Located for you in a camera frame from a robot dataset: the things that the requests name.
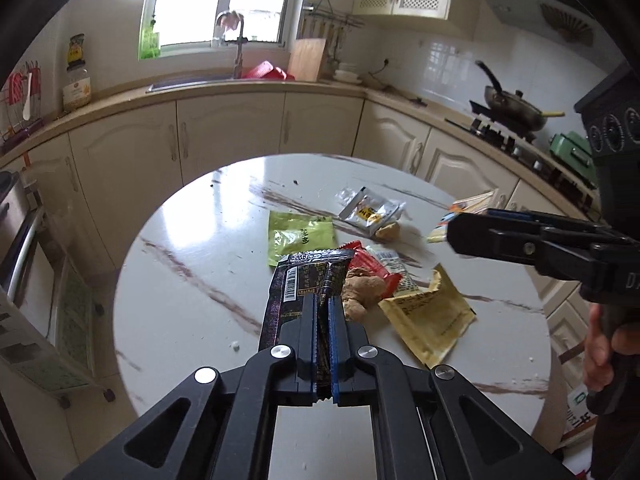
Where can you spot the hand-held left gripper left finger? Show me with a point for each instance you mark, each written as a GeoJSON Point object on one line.
{"type": "Point", "coordinates": [316, 350]}

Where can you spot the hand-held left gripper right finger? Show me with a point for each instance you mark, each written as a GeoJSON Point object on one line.
{"type": "Point", "coordinates": [334, 350]}

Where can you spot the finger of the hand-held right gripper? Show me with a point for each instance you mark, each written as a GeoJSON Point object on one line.
{"type": "Point", "coordinates": [490, 240]}
{"type": "Point", "coordinates": [560, 222]}

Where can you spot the cream orange packet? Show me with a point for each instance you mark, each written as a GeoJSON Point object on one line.
{"type": "Point", "coordinates": [470, 205]}

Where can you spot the knobbly ginger root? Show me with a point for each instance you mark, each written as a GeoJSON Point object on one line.
{"type": "Point", "coordinates": [362, 292]}

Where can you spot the black snack packet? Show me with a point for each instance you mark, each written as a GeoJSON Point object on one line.
{"type": "Point", "coordinates": [295, 285]}

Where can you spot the green packet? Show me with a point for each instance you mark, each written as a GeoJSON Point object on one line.
{"type": "Point", "coordinates": [300, 232]}

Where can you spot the person's right hand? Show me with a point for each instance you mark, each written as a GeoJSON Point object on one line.
{"type": "Point", "coordinates": [597, 350]}

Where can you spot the green electric cooker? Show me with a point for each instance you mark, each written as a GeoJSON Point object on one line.
{"type": "Point", "coordinates": [572, 152]}

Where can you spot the red snack packet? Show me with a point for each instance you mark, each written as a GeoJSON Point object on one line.
{"type": "Point", "coordinates": [365, 262]}

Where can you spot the white printed packet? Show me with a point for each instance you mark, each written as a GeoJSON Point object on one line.
{"type": "Point", "coordinates": [400, 270]}

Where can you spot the black gas stove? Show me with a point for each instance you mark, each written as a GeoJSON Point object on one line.
{"type": "Point", "coordinates": [505, 140]}

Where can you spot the yellow foil packet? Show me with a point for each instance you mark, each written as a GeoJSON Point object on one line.
{"type": "Point", "coordinates": [430, 320]}

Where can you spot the small ginger piece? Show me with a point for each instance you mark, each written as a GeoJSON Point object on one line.
{"type": "Point", "coordinates": [387, 231]}

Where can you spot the wok with lid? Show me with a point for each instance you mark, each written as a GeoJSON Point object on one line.
{"type": "Point", "coordinates": [515, 107]}

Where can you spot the clear yellow label packet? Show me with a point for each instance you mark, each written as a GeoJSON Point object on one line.
{"type": "Point", "coordinates": [367, 210]}

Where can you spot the small dark flat object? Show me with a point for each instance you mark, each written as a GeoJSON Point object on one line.
{"type": "Point", "coordinates": [419, 102]}

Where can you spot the white green printed bag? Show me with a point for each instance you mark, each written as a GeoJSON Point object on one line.
{"type": "Point", "coordinates": [582, 410]}

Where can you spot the stack of white bowls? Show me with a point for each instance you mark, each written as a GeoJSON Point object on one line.
{"type": "Point", "coordinates": [347, 74]}

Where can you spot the cream lower kitchen cabinets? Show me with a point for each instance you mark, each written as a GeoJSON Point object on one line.
{"type": "Point", "coordinates": [225, 130]}

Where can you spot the white storage trolley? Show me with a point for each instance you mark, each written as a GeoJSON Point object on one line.
{"type": "Point", "coordinates": [70, 310]}

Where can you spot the wooden cutting board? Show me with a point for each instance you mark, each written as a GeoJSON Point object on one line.
{"type": "Point", "coordinates": [307, 60]}

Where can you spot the row of hanging utensils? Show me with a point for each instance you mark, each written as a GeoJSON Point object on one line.
{"type": "Point", "coordinates": [320, 35]}

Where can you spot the red plastic basin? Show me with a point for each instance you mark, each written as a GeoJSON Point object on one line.
{"type": "Point", "coordinates": [265, 71]}

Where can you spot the steel sink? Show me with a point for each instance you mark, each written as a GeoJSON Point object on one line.
{"type": "Point", "coordinates": [200, 82]}

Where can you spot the steel faucet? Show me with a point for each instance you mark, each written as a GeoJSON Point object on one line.
{"type": "Point", "coordinates": [240, 50]}

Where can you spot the pink cleaning cloth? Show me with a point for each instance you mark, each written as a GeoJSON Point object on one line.
{"type": "Point", "coordinates": [230, 19]}

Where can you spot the green dish soap bottle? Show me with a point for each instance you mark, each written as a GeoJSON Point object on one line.
{"type": "Point", "coordinates": [150, 42]}

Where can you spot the glass jar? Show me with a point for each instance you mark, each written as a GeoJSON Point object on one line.
{"type": "Point", "coordinates": [76, 90]}

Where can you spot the kitchen window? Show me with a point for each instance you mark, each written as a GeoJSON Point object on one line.
{"type": "Point", "coordinates": [215, 0]}

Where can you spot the white spoon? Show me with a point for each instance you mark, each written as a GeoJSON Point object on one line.
{"type": "Point", "coordinates": [27, 100]}

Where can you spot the yellow label bottle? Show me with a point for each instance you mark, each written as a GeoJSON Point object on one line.
{"type": "Point", "coordinates": [76, 52]}

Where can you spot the red kitchen utensils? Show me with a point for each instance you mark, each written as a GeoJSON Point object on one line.
{"type": "Point", "coordinates": [17, 85]}

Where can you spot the wall utensil rail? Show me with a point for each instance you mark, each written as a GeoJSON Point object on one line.
{"type": "Point", "coordinates": [330, 15]}

